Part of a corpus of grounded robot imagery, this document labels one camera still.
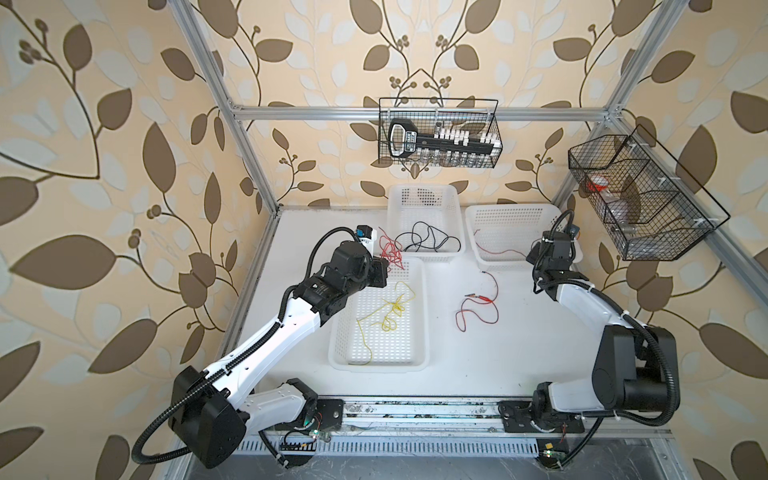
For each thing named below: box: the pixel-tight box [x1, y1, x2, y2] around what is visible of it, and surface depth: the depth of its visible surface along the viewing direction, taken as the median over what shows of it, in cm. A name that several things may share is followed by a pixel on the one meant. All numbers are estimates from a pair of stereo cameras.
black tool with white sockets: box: [388, 118, 503, 161], surface depth 85 cm
